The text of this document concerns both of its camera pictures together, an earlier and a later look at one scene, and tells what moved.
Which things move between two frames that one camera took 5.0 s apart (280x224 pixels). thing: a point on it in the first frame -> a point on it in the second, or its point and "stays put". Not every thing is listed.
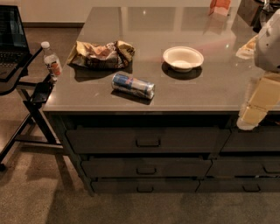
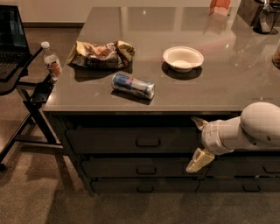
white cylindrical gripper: [269, 48] -> [210, 137]
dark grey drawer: [150, 140] stays put
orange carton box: [220, 7] stays put
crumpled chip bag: [115, 54] stays put
